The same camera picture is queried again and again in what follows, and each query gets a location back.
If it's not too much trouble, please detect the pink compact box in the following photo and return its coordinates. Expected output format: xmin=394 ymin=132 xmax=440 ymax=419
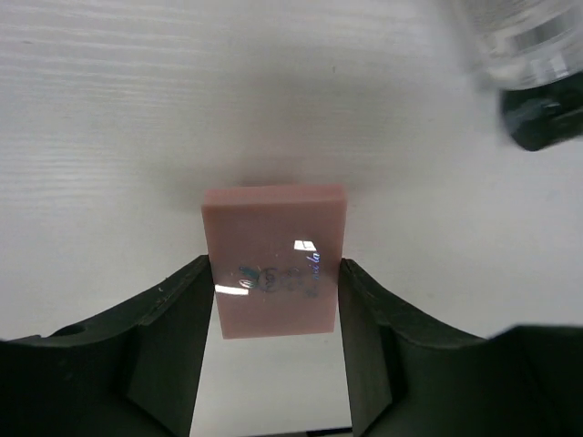
xmin=201 ymin=185 xmax=347 ymax=340

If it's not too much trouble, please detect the clear bottle blue label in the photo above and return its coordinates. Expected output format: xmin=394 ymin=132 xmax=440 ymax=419
xmin=435 ymin=0 xmax=582 ymax=91

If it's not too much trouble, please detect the small clear bottle black cap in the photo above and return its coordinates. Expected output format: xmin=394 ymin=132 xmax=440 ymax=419
xmin=499 ymin=73 xmax=582 ymax=152

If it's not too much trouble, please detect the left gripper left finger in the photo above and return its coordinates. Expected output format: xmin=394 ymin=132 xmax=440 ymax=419
xmin=1 ymin=256 xmax=214 ymax=436

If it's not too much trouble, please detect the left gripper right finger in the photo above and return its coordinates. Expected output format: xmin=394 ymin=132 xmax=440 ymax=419
xmin=338 ymin=259 xmax=582 ymax=436

